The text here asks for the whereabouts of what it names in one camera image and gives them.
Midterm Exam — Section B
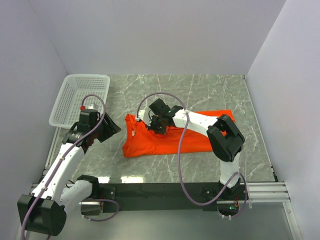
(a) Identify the orange t-shirt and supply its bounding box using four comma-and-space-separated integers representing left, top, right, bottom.
121, 109, 236, 159

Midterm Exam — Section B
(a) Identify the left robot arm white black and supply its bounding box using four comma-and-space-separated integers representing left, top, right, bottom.
17, 109, 121, 239

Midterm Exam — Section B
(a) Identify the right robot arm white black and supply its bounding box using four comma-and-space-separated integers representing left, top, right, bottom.
137, 98, 245, 200

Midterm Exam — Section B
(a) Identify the white perforated plastic basket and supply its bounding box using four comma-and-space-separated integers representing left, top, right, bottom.
48, 74, 111, 129

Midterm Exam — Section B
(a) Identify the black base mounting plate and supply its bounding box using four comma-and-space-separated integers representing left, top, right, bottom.
70, 181, 251, 216

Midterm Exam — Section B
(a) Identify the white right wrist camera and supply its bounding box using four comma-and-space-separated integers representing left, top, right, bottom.
135, 110, 148, 123

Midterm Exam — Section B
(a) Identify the aluminium frame rail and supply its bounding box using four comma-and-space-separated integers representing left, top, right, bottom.
248, 182, 291, 203

